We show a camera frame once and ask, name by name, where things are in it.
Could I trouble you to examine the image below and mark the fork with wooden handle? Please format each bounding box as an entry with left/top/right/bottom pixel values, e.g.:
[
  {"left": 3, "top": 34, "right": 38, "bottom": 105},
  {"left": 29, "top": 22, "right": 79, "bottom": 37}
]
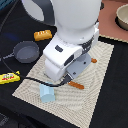
[{"left": 68, "top": 81, "right": 84, "bottom": 90}]

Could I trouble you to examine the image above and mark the beige woven placemat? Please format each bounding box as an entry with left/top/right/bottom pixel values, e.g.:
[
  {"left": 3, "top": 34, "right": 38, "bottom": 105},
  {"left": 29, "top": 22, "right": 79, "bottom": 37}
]
[{"left": 13, "top": 41, "right": 114, "bottom": 128}]

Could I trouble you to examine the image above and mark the yellow toy box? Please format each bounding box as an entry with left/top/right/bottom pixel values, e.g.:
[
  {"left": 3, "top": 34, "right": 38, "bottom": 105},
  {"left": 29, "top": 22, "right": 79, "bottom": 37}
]
[{"left": 0, "top": 71, "right": 20, "bottom": 84}]

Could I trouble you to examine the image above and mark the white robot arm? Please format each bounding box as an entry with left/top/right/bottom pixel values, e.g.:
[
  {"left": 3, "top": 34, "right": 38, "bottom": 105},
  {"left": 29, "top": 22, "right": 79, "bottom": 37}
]
[{"left": 21, "top": 0, "right": 102, "bottom": 81}]

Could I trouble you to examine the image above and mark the light blue milk carton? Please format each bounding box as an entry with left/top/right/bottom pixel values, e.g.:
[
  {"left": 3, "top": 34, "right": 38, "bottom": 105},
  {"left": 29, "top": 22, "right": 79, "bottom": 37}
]
[{"left": 39, "top": 84, "right": 55, "bottom": 103}]

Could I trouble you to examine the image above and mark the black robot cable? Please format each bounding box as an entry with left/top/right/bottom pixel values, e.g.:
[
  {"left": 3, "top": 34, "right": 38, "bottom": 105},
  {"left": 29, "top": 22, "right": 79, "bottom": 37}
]
[{"left": 0, "top": 0, "right": 72, "bottom": 88}]

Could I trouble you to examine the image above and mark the grey frying pan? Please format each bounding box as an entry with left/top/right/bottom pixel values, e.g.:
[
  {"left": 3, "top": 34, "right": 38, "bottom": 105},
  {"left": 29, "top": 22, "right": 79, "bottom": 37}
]
[{"left": 0, "top": 41, "right": 39, "bottom": 63}]

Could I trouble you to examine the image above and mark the orange toy bread loaf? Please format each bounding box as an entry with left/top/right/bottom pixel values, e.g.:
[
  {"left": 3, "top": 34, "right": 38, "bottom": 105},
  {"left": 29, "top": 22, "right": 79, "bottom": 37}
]
[{"left": 34, "top": 30, "right": 52, "bottom": 41}]

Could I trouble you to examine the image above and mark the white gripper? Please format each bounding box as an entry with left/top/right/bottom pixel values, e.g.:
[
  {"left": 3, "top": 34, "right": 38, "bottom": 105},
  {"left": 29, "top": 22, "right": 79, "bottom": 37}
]
[{"left": 43, "top": 29, "right": 99, "bottom": 81}]

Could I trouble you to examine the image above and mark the knife with wooden handle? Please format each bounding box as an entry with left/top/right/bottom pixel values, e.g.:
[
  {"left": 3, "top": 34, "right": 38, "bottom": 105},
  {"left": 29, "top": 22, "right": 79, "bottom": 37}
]
[{"left": 91, "top": 58, "right": 97, "bottom": 63}]

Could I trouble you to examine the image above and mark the beige bowl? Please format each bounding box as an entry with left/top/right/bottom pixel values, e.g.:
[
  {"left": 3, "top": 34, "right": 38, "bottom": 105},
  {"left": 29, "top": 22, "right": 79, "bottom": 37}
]
[{"left": 116, "top": 4, "right": 128, "bottom": 30}]

